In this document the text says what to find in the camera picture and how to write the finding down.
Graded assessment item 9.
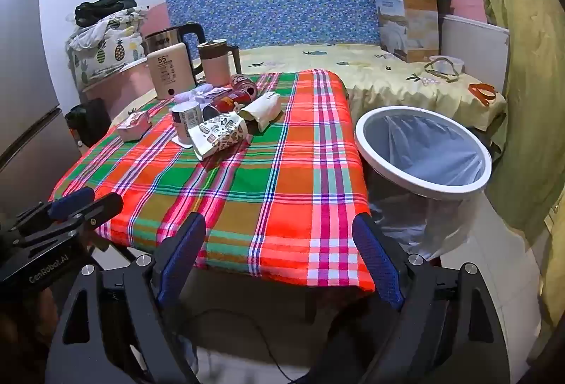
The patterned paper food box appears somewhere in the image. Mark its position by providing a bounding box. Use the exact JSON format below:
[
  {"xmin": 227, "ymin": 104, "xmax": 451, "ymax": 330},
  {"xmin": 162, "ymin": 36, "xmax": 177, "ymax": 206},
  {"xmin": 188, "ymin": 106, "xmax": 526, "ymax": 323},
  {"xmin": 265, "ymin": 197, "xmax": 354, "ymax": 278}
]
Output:
[{"xmin": 188, "ymin": 111, "xmax": 249, "ymax": 161}]

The black bag on pile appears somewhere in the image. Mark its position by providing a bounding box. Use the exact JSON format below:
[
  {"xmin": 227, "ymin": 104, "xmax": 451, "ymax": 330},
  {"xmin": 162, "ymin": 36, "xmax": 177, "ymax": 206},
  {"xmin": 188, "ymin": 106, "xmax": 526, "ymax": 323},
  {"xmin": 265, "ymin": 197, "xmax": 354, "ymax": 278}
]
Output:
[{"xmin": 74, "ymin": 0, "xmax": 137, "ymax": 27}]

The black floor cable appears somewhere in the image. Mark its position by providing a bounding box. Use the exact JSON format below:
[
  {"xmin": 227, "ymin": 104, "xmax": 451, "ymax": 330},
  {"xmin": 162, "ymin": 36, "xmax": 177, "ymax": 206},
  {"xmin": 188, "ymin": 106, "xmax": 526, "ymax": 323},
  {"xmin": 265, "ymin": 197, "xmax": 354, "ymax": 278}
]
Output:
[{"xmin": 181, "ymin": 309, "xmax": 310, "ymax": 380}]

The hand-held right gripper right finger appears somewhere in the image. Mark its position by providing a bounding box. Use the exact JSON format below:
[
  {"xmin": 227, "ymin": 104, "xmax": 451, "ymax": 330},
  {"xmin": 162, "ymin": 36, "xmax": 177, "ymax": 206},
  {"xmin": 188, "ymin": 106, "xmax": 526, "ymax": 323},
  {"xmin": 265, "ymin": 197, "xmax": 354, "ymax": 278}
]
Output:
[{"xmin": 352, "ymin": 213, "xmax": 515, "ymax": 384}]

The plaid tablecloth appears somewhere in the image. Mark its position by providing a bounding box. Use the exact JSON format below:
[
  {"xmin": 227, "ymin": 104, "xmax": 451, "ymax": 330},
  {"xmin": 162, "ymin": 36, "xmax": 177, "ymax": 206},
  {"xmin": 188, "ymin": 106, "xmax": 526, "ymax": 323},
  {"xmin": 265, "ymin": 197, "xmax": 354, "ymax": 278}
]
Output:
[{"xmin": 50, "ymin": 70, "xmax": 376, "ymax": 292}]

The pineapple print cloth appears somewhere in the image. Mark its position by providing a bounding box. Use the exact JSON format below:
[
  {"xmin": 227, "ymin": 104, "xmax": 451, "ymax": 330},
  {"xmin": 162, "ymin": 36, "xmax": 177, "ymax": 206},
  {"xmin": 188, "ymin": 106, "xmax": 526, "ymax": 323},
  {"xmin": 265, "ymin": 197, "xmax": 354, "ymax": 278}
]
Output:
[{"xmin": 66, "ymin": 6, "xmax": 148, "ymax": 91}]

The black floor bag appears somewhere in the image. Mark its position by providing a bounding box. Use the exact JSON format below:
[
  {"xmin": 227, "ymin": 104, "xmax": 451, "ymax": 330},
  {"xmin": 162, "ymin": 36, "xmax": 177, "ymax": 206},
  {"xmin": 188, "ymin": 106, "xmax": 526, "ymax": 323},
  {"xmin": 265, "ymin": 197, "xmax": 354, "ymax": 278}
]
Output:
[{"xmin": 65, "ymin": 98, "xmax": 112, "ymax": 148}]

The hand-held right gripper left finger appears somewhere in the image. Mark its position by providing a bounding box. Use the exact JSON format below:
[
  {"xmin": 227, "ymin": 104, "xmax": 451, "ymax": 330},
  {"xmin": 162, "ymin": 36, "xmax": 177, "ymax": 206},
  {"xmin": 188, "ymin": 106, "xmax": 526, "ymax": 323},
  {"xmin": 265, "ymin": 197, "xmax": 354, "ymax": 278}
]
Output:
[{"xmin": 44, "ymin": 212, "xmax": 208, "ymax": 384}]

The olive strap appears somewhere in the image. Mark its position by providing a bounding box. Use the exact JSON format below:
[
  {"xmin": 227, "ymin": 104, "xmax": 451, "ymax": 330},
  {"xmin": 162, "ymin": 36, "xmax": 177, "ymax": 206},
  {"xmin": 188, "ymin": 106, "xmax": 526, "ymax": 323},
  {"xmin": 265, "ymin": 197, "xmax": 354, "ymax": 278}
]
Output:
[{"xmin": 424, "ymin": 57, "xmax": 460, "ymax": 83}]

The dark red drink can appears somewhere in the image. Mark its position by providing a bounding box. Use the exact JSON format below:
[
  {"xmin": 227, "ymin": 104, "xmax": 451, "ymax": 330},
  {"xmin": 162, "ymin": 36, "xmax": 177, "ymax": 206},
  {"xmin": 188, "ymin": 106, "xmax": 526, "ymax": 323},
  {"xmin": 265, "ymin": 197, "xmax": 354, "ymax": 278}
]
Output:
[{"xmin": 203, "ymin": 95, "xmax": 241, "ymax": 120}]

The white paper cup sleeve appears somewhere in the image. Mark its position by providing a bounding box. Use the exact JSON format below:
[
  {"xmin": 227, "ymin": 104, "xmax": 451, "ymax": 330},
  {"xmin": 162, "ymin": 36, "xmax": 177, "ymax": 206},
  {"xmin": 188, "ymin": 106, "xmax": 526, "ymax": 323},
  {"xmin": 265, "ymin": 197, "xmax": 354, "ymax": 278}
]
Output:
[{"xmin": 239, "ymin": 91, "xmax": 283, "ymax": 132}]

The grey refrigerator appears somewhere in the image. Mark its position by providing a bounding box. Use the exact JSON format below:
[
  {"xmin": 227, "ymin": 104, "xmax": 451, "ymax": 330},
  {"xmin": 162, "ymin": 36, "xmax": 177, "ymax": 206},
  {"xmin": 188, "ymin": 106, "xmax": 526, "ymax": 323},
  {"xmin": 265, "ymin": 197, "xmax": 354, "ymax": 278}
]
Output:
[{"xmin": 0, "ymin": 0, "xmax": 82, "ymax": 212}]

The pink mug with brown handle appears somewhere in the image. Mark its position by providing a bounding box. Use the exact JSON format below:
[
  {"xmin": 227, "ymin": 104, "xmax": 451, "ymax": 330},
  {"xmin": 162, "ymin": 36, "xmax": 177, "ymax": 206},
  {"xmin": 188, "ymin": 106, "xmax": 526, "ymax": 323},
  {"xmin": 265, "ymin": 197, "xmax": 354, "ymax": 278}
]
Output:
[{"xmin": 197, "ymin": 39, "xmax": 242, "ymax": 88}]

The green curtain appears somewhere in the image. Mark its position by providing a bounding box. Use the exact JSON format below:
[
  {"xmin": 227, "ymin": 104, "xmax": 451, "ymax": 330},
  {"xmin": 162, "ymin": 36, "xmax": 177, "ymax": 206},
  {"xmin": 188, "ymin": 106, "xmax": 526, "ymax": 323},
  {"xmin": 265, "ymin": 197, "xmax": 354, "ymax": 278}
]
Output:
[{"xmin": 446, "ymin": 0, "xmax": 565, "ymax": 323}]

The cream thermos kettle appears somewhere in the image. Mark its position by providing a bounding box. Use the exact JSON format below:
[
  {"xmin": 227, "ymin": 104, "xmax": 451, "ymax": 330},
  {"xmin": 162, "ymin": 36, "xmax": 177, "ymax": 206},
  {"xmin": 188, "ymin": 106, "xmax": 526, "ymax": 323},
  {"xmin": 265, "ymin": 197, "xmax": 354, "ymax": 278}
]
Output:
[{"xmin": 147, "ymin": 42, "xmax": 190, "ymax": 101}]

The white rimmed trash bin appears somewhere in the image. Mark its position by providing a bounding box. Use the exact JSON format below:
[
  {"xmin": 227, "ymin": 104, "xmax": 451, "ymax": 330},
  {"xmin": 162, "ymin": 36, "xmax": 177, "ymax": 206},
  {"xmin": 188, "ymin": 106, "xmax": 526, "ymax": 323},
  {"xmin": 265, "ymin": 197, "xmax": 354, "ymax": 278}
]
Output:
[{"xmin": 354, "ymin": 105, "xmax": 492, "ymax": 261}]

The orange strap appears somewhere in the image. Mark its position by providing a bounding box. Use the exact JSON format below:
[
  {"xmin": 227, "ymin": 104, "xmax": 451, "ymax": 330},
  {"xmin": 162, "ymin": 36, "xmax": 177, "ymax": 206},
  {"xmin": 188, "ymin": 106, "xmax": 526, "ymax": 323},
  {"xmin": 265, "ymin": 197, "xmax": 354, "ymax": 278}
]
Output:
[{"xmin": 469, "ymin": 83, "xmax": 497, "ymax": 106}]

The white bowl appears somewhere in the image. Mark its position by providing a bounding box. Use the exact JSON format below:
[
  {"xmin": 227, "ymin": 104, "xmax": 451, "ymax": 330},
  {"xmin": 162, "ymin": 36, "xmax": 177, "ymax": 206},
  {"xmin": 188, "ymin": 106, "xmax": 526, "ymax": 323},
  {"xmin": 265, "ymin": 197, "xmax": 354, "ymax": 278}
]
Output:
[{"xmin": 428, "ymin": 55, "xmax": 464, "ymax": 76}]

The grey labelled paper cup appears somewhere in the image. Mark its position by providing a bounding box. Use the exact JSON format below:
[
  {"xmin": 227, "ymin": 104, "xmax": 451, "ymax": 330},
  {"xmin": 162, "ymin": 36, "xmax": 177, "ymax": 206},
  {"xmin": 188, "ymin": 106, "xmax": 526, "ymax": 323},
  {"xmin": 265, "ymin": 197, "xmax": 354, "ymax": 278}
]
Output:
[{"xmin": 171, "ymin": 101, "xmax": 203, "ymax": 144}]

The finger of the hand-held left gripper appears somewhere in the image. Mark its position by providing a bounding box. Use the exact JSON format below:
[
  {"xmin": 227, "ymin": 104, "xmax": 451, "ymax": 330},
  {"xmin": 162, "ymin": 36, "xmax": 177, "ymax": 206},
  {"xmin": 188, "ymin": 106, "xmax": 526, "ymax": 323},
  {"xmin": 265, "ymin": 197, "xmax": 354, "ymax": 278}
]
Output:
[
  {"xmin": 11, "ymin": 187, "xmax": 95, "ymax": 230},
  {"xmin": 9, "ymin": 192, "xmax": 124, "ymax": 248}
]

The small pink box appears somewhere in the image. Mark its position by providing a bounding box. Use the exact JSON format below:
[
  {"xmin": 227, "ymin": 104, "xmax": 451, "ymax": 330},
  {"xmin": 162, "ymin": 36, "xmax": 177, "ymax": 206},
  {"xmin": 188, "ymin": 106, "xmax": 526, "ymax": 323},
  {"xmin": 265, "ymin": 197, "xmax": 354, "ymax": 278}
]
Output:
[{"xmin": 117, "ymin": 110, "xmax": 153, "ymax": 142}]

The white board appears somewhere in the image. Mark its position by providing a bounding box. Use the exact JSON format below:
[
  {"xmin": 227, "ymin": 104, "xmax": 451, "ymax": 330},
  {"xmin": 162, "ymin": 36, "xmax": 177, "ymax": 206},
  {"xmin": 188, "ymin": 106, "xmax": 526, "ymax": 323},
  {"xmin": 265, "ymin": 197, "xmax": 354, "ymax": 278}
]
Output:
[{"xmin": 441, "ymin": 14, "xmax": 510, "ymax": 95}]

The pink cabinet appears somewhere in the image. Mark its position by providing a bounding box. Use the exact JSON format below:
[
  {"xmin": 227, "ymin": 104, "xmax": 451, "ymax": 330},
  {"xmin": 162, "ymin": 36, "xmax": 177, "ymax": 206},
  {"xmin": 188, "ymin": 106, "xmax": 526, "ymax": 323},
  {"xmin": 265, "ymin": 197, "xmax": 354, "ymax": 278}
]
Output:
[{"xmin": 82, "ymin": 57, "xmax": 155, "ymax": 120}]

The yellow printed bedsheet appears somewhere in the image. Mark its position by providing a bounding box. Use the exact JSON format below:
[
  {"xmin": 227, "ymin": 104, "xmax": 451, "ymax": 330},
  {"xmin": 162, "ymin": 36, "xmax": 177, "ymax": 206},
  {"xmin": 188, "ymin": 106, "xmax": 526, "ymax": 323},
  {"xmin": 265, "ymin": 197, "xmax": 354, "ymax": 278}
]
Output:
[{"xmin": 110, "ymin": 43, "xmax": 508, "ymax": 146}]

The printed cardboard box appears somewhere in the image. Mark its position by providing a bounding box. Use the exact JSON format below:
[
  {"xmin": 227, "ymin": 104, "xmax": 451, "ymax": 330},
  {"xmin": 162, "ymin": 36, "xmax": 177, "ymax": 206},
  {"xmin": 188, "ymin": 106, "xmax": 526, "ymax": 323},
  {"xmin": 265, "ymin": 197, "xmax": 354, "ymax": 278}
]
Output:
[{"xmin": 374, "ymin": 0, "xmax": 440, "ymax": 63}]

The steel electric kettle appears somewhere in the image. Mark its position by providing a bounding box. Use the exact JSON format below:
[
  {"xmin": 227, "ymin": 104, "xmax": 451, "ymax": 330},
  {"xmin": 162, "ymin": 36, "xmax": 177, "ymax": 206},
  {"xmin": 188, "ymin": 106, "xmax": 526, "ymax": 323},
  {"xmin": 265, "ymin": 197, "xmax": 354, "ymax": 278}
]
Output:
[{"xmin": 145, "ymin": 22, "xmax": 206, "ymax": 87}]

